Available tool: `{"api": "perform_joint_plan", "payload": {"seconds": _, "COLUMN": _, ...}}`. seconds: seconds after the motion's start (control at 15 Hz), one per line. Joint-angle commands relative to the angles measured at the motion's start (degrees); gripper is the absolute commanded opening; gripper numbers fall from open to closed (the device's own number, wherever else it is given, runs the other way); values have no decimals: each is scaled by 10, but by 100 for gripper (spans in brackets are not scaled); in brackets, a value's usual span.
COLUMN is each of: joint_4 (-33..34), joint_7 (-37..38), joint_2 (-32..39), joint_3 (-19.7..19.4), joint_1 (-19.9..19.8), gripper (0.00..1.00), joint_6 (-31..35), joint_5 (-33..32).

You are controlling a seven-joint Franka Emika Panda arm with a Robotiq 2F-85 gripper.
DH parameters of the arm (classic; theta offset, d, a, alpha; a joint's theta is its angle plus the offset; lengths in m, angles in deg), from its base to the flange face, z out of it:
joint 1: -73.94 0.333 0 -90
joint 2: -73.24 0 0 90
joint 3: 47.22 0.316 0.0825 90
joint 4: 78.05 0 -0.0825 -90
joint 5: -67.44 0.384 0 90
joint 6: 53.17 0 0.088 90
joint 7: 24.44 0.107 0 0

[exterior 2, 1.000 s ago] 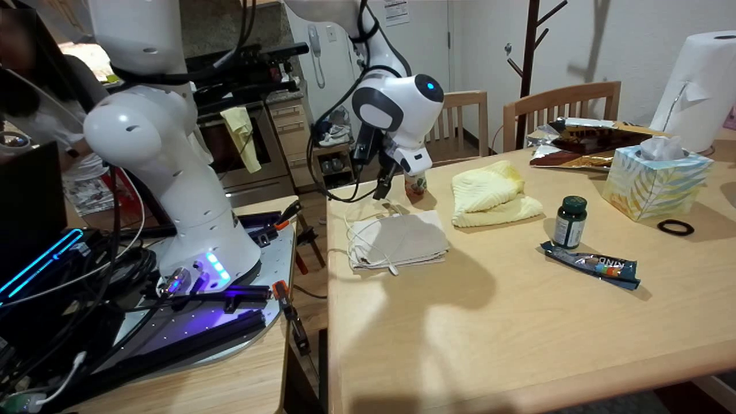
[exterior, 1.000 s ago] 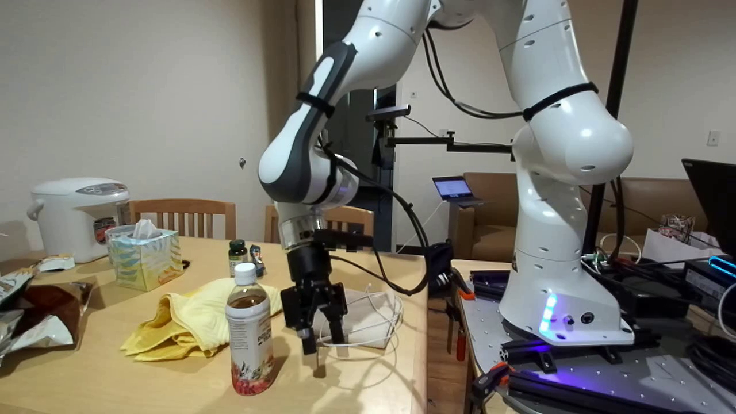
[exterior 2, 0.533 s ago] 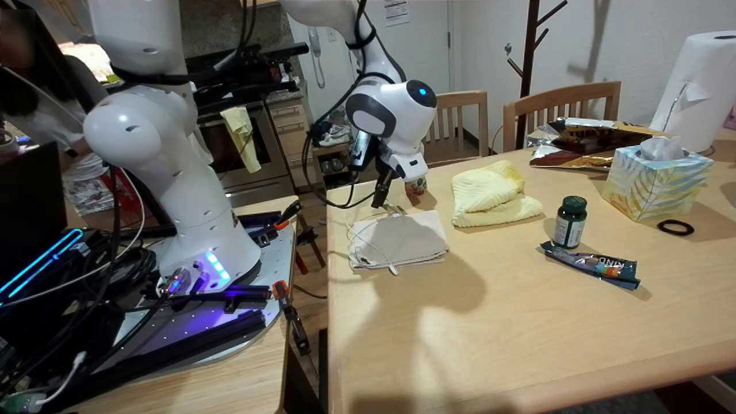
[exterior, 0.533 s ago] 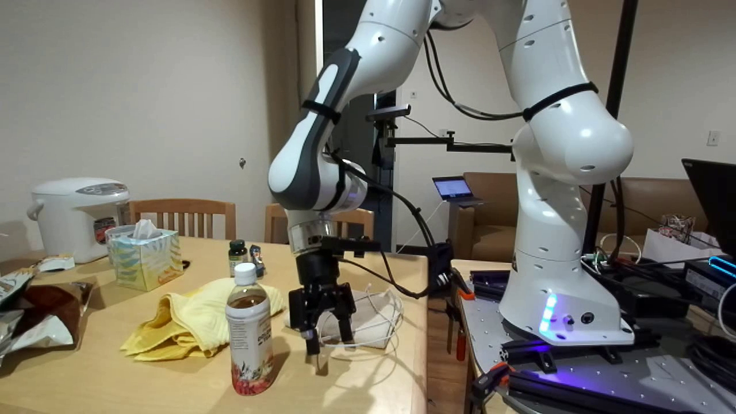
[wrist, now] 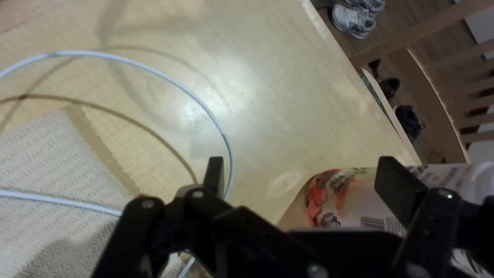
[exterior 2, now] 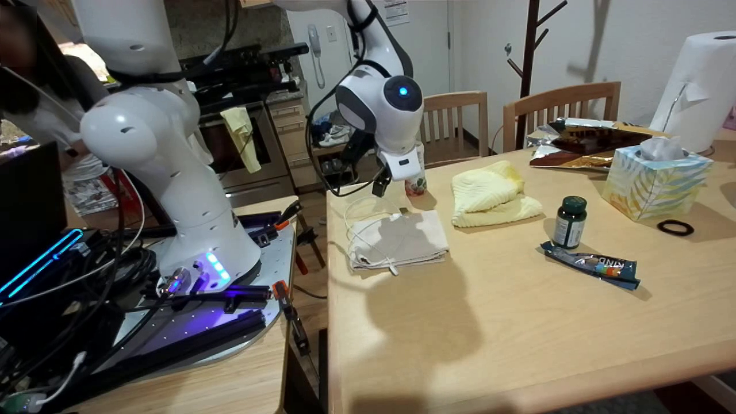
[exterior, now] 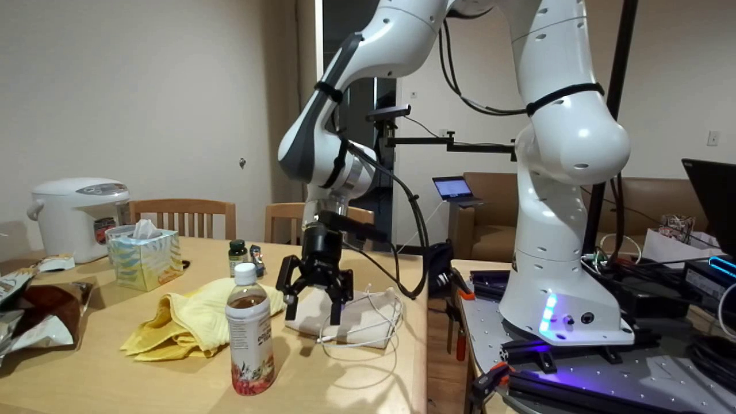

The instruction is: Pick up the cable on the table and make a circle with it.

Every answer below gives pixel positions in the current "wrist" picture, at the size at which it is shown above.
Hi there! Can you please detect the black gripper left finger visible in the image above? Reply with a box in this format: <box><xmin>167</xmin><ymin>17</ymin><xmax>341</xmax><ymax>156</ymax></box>
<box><xmin>91</xmin><ymin>155</ymin><xmax>330</xmax><ymax>278</ymax></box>

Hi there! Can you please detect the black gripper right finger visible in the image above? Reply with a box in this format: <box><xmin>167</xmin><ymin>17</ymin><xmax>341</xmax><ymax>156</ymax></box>
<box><xmin>373</xmin><ymin>155</ymin><xmax>494</xmax><ymax>278</ymax></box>

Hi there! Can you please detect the thin white cable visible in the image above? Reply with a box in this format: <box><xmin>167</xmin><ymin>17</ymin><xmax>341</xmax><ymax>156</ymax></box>
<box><xmin>0</xmin><ymin>50</ymin><xmax>236</xmax><ymax>278</ymax></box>

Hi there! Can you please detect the dark shoe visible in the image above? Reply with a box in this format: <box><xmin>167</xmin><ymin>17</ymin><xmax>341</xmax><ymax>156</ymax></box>
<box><xmin>378</xmin><ymin>76</ymin><xmax>403</xmax><ymax>101</ymax></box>
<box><xmin>393</xmin><ymin>104</ymin><xmax>426</xmax><ymax>141</ymax></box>

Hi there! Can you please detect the tea bottle with white cap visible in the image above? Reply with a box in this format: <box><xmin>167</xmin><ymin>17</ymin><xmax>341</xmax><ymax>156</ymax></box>
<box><xmin>276</xmin><ymin>160</ymin><xmax>494</xmax><ymax>278</ymax></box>

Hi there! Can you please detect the beige folded cloth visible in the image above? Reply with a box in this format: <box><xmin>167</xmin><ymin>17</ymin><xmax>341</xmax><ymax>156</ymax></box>
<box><xmin>0</xmin><ymin>110</ymin><xmax>207</xmax><ymax>278</ymax></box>

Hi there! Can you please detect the wooden slat-back chair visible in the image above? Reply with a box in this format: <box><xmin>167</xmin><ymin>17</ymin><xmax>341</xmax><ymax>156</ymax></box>
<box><xmin>353</xmin><ymin>0</ymin><xmax>494</xmax><ymax>164</ymax></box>

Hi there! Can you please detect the grey sneaker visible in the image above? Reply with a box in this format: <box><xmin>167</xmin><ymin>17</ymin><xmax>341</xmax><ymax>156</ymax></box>
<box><xmin>330</xmin><ymin>0</ymin><xmax>387</xmax><ymax>42</ymax></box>

